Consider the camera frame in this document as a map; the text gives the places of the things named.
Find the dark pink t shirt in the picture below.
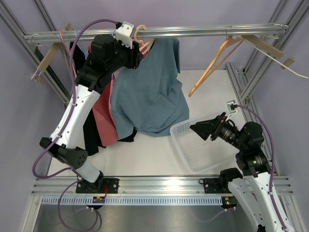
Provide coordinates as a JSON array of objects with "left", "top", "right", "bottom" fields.
[{"left": 87, "top": 41, "right": 119, "bottom": 147}]

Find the white plastic basket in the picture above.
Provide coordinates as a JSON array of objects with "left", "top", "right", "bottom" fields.
[{"left": 170, "top": 115, "right": 238, "bottom": 174}]

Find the black garment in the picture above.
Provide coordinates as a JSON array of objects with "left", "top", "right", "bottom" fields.
[{"left": 69, "top": 41, "right": 137, "bottom": 156}]

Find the pale flat wooden hanger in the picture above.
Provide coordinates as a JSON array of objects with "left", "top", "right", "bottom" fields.
[{"left": 238, "top": 35, "right": 309, "bottom": 79}]

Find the light wooden hanger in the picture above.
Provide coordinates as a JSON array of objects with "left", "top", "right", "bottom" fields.
[{"left": 133, "top": 24, "right": 155, "bottom": 55}]

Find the aluminium hanging rail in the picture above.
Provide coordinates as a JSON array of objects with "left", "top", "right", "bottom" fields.
[{"left": 24, "top": 23, "right": 289, "bottom": 44}]

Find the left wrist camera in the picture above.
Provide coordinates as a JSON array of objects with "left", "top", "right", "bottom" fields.
[{"left": 115, "top": 21, "right": 134, "bottom": 49}]

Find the blue t shirt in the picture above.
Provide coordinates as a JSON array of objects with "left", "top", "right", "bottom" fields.
[{"left": 111, "top": 38, "right": 189, "bottom": 139}]

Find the pink wire hanger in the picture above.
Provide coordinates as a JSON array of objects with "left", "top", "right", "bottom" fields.
[{"left": 59, "top": 30, "right": 77, "bottom": 78}]

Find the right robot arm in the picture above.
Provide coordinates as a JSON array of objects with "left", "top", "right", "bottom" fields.
[{"left": 190, "top": 113, "right": 295, "bottom": 232}]

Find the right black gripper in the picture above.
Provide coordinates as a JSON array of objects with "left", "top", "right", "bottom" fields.
[{"left": 190, "top": 112, "right": 246, "bottom": 151}]

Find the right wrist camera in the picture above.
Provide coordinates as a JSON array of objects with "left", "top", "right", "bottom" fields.
[{"left": 226, "top": 100, "right": 238, "bottom": 120}]

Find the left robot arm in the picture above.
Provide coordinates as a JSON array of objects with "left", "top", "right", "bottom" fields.
[{"left": 40, "top": 34, "right": 142, "bottom": 193}]

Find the white cable duct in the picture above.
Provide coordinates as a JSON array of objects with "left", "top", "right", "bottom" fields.
[{"left": 41, "top": 195, "right": 223, "bottom": 206}]

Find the front aluminium rail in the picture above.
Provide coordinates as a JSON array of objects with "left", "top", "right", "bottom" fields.
[{"left": 31, "top": 175, "right": 294, "bottom": 196}]

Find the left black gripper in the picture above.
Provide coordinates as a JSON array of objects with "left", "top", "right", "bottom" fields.
[{"left": 106, "top": 37, "right": 143, "bottom": 74}]

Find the left pale wooden hanger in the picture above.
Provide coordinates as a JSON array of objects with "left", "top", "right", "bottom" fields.
[{"left": 30, "top": 23, "right": 74, "bottom": 85}]

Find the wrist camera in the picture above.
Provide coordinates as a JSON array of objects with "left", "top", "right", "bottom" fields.
[
  {"left": 115, "top": 21, "right": 134, "bottom": 49},
  {"left": 226, "top": 100, "right": 238, "bottom": 120}
]

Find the orange wooden hanger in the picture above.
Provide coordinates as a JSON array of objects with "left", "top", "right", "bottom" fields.
[{"left": 188, "top": 36, "right": 242, "bottom": 97}]

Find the blue wire hanger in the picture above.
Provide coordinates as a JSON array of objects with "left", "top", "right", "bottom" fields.
[{"left": 74, "top": 29, "right": 87, "bottom": 58}]

